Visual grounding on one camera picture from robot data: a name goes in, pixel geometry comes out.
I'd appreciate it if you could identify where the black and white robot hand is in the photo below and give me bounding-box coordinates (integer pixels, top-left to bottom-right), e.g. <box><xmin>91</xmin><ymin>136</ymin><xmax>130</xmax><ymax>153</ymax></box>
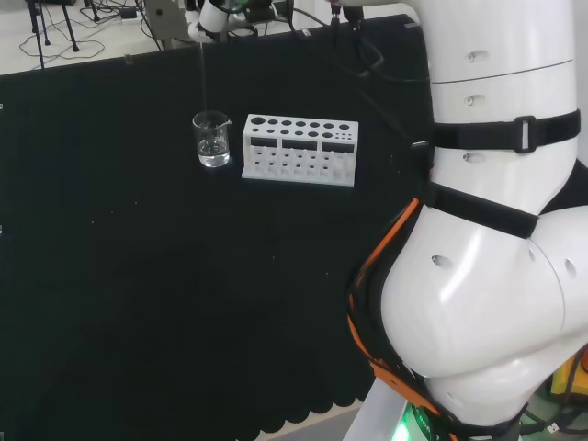
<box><xmin>185</xmin><ymin>0</ymin><xmax>258</xmax><ymax>45</ymax></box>

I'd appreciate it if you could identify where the white test tube rack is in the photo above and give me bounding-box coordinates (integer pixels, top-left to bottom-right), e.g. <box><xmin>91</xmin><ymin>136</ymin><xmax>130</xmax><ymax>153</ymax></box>
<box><xmin>241</xmin><ymin>113</ymin><xmax>360</xmax><ymax>188</ymax></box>

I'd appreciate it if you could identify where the grey metal stand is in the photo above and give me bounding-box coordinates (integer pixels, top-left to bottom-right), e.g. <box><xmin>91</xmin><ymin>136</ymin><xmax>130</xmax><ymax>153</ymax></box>
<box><xmin>144</xmin><ymin>0</ymin><xmax>190</xmax><ymax>51</ymax></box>

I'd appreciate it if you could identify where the black tripod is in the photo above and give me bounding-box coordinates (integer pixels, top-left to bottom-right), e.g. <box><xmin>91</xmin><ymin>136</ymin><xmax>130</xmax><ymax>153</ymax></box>
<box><xmin>82</xmin><ymin>0</ymin><xmax>105</xmax><ymax>23</ymax></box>
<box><xmin>25</xmin><ymin>0</ymin><xmax>82</xmax><ymax>70</ymax></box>

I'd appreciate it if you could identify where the clear glass beaker with water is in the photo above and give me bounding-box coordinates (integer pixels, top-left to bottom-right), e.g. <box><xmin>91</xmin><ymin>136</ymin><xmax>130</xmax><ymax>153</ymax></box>
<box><xmin>191</xmin><ymin>110</ymin><xmax>232</xmax><ymax>169</ymax></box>

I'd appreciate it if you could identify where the black bench cloth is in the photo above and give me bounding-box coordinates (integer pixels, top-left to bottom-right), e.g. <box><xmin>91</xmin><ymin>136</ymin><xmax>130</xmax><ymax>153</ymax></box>
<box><xmin>0</xmin><ymin>13</ymin><xmax>435</xmax><ymax>437</ymax></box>

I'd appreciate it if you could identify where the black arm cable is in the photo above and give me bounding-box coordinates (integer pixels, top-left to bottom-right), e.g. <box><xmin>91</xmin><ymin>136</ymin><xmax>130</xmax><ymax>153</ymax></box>
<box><xmin>329</xmin><ymin>0</ymin><xmax>433</xmax><ymax>85</ymax></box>

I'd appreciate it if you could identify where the black floor cable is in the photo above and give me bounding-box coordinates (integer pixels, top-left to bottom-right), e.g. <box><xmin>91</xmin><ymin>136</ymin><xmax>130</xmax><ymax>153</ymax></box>
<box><xmin>17</xmin><ymin>36</ymin><xmax>107</xmax><ymax>62</ymax></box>

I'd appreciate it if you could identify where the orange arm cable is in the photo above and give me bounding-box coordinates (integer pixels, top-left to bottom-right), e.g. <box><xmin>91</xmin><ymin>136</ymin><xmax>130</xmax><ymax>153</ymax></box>
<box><xmin>347</xmin><ymin>198</ymin><xmax>460</xmax><ymax>441</ymax></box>

